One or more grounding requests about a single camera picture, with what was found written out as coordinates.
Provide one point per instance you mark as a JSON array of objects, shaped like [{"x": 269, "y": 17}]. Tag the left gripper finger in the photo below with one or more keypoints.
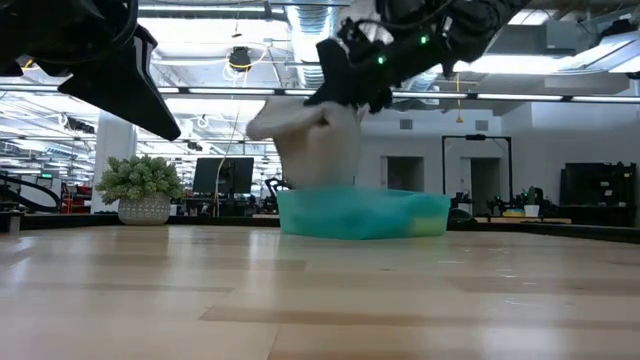
[{"x": 130, "y": 85}]

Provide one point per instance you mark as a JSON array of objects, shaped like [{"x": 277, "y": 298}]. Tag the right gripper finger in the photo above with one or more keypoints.
[
  {"x": 375, "y": 101},
  {"x": 335, "y": 75}
]

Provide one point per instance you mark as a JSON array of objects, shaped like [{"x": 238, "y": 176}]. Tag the grey microfiber towel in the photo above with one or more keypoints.
[{"x": 315, "y": 145}]

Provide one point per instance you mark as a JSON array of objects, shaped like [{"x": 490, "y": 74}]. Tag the yellow microfiber towel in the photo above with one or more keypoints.
[{"x": 430, "y": 226}]

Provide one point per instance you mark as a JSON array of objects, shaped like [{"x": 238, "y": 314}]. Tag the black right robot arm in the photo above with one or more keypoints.
[{"x": 480, "y": 20}]

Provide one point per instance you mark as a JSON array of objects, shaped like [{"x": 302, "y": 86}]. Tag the black background robot arm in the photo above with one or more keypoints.
[
  {"x": 457, "y": 200},
  {"x": 500, "y": 204},
  {"x": 272, "y": 187}
]

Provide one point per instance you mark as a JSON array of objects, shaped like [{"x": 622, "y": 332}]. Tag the long LED light bar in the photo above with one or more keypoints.
[{"x": 225, "y": 91}]

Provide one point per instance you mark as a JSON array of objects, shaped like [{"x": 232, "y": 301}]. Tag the green plant in white pot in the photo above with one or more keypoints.
[{"x": 140, "y": 185}]

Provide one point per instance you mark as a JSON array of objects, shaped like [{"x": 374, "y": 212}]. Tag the teal translucent plastic bin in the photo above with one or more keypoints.
[{"x": 350, "y": 210}]

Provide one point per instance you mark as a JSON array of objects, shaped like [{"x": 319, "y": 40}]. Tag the green exit sign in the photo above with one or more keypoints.
[{"x": 46, "y": 175}]

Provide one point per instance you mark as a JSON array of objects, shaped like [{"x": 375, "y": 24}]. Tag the red tool cart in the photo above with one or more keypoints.
[{"x": 75, "y": 197}]

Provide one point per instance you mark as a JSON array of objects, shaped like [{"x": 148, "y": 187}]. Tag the black computer monitor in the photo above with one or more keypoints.
[{"x": 235, "y": 175}]

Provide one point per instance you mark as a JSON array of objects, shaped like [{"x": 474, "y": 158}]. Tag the small cactus in white pot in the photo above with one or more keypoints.
[{"x": 531, "y": 210}]

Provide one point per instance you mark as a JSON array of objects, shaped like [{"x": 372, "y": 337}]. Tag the black storage cabinet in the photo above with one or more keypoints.
[{"x": 597, "y": 192}]

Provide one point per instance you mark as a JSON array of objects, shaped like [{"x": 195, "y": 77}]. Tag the corrugated silver air duct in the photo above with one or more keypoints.
[{"x": 310, "y": 30}]

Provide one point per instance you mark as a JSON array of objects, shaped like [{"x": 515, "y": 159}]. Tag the black hanging camera unit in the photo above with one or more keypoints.
[{"x": 240, "y": 57}]

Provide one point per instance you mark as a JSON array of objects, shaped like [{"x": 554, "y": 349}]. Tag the black metal gantry frame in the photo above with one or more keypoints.
[{"x": 475, "y": 137}]

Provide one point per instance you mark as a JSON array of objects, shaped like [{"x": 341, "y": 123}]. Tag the black aluminium rig frame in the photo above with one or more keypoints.
[{"x": 225, "y": 220}]

